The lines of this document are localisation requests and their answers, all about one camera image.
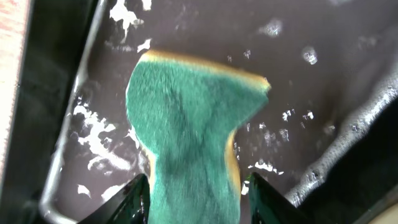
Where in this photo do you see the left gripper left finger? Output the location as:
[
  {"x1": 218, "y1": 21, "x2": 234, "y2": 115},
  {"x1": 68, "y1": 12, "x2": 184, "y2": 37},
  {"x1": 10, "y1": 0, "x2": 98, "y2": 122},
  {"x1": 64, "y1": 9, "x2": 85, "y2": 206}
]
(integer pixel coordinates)
[{"x1": 78, "y1": 174, "x2": 150, "y2": 224}]

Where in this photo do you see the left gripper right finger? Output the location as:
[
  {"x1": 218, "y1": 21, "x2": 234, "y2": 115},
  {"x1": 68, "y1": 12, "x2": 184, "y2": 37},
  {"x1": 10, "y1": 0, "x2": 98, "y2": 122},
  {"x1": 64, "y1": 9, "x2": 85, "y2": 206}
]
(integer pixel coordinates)
[{"x1": 249, "y1": 172, "x2": 313, "y2": 224}]

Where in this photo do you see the green yellow sponge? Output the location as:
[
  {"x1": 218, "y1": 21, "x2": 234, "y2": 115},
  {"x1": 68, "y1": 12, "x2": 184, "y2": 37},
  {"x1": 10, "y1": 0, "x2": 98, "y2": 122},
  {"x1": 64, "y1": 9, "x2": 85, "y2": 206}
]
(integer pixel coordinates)
[{"x1": 126, "y1": 50, "x2": 270, "y2": 223}]

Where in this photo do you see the black sponge tray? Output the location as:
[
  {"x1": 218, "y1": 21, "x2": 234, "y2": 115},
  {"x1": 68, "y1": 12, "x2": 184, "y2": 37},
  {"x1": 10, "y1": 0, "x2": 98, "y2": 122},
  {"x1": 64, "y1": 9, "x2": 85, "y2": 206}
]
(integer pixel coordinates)
[{"x1": 1, "y1": 0, "x2": 397, "y2": 223}]

